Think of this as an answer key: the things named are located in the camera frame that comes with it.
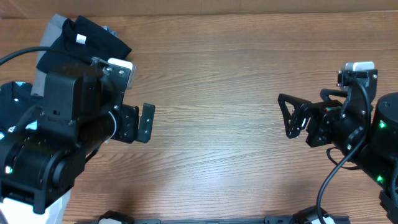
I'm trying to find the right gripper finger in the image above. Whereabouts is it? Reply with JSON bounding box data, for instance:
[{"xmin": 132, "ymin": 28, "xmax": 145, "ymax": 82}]
[
  {"xmin": 320, "ymin": 89, "xmax": 348, "ymax": 101},
  {"xmin": 277, "ymin": 93, "xmax": 312, "ymax": 139}
]

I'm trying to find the black t-shirt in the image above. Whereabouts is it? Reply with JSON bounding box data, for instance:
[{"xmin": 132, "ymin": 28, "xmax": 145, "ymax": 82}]
[{"xmin": 40, "ymin": 14, "xmax": 132, "ymax": 60}]

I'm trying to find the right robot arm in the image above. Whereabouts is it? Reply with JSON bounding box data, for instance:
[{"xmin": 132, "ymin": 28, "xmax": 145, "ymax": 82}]
[{"xmin": 277, "ymin": 68, "xmax": 397, "ymax": 223}]

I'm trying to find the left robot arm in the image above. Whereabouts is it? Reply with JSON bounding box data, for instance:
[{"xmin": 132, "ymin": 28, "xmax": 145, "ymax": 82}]
[{"xmin": 1, "ymin": 65, "xmax": 155, "ymax": 223}]

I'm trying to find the folded blue garment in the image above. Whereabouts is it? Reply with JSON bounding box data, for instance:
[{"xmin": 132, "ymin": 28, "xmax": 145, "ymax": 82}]
[{"xmin": 103, "ymin": 26, "xmax": 118, "ymax": 37}]

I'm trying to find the light blue printed t-shirt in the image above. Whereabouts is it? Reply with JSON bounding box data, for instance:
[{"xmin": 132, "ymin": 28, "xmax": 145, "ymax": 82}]
[{"xmin": 0, "ymin": 81, "xmax": 40, "ymax": 141}]

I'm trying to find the folded black shirt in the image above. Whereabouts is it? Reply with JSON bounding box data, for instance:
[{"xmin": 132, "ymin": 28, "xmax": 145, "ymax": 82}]
[{"xmin": 0, "ymin": 81, "xmax": 44, "ymax": 133}]

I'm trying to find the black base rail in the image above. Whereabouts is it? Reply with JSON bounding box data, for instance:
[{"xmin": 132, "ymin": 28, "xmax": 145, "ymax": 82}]
[{"xmin": 78, "ymin": 207, "xmax": 351, "ymax": 224}]

